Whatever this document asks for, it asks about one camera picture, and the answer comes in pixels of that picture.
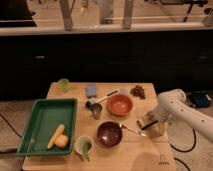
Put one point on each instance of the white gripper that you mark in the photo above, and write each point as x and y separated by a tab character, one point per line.
156	119

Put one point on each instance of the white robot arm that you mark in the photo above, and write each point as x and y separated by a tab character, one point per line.
173	103

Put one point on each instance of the orange bowl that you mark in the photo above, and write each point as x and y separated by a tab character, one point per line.
119	105

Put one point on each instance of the purple bowl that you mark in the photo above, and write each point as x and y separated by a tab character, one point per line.
109	134

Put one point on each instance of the brown grape bunch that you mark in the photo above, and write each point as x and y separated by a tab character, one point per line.
138	91

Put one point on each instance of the dark object on floor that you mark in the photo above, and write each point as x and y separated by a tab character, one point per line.
200	99

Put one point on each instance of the metal measuring cup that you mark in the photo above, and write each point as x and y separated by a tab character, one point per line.
95	108

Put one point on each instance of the blue sponge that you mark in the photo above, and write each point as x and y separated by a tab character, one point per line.
91	91

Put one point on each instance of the white mug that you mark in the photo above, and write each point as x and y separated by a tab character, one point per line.
84	145

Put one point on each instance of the orange fruit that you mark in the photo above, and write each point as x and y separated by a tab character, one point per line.
61	141

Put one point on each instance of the green cup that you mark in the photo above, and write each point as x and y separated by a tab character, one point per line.
63	85

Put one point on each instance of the green plastic tray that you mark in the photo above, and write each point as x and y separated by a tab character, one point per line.
46	115

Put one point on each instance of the white handled brush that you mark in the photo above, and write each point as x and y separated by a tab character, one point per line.
95	100

